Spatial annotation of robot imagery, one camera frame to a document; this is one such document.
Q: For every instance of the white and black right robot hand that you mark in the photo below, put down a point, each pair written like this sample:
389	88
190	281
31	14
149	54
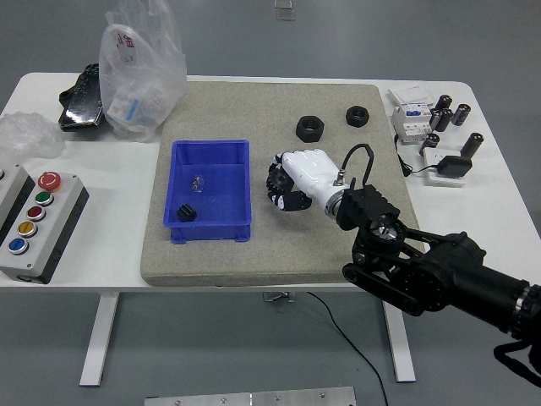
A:
308	169

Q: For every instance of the small black gear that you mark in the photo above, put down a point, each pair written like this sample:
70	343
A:
187	212

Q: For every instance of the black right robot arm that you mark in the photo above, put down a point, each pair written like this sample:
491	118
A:
456	270

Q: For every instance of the large black hex nut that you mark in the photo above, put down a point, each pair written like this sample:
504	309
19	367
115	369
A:
305	132

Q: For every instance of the small black hex nut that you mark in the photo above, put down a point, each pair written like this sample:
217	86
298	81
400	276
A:
354	119

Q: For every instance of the blue plastic box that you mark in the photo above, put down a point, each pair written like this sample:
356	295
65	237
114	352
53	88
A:
215	186

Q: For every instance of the grey five-button control box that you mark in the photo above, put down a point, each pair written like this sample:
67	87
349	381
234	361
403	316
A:
55	228

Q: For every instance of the grey-brown mat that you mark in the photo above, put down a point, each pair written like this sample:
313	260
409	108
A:
274	249

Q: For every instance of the white circuit breaker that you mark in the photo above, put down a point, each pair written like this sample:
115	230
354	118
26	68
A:
408	122

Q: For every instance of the small clear bag with screws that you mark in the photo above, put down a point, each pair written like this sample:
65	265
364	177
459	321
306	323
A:
197	184

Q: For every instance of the black capacitor cylinder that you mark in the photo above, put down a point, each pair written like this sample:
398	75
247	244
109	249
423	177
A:
430	144
471	145
444	102
434	117
460	114
444	120

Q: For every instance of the white power socket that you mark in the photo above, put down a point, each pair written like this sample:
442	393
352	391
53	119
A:
435	179

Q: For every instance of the black plug adapter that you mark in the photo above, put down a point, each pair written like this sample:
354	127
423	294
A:
454	166

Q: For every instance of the floor outlet plate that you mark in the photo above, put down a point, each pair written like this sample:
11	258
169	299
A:
286	15
283	3

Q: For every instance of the clear plastic bag with boxes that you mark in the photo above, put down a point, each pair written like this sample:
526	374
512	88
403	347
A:
139	84

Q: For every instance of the white table leg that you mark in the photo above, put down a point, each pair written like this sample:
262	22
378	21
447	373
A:
99	338
399	347

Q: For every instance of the black pouch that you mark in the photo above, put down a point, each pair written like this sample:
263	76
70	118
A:
82	105

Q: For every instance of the metal plate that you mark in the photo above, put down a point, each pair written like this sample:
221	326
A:
253	398

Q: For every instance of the crumpled clear bubble wrap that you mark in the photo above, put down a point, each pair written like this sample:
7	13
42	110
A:
25	135

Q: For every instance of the metal under-table bracket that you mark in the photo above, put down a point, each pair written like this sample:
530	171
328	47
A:
277	297

